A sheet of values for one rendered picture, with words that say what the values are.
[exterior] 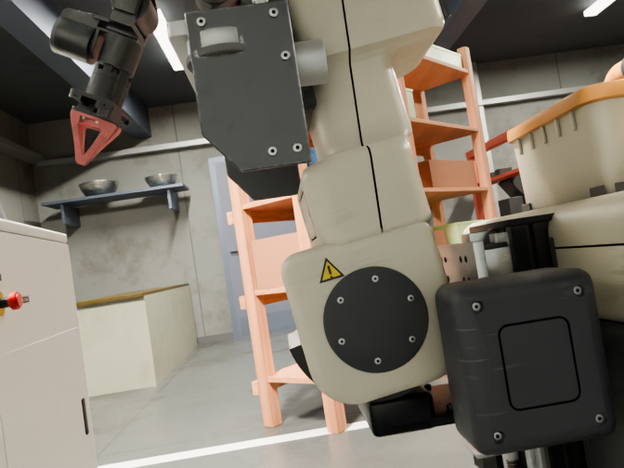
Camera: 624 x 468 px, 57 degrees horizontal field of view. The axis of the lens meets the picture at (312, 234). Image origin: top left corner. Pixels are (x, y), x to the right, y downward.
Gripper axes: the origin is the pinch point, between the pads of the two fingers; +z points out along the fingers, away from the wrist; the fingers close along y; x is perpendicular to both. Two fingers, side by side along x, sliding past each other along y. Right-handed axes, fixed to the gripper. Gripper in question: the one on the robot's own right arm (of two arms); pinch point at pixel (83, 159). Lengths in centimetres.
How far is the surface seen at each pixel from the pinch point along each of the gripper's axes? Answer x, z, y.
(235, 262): -19, 23, -598
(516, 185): 246, -152, -512
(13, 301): -13.5, 29.0, -26.7
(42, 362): -12, 45, -49
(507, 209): 247, -125, -520
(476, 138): 140, -124, -318
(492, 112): 223, -252, -603
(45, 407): -7, 54, -47
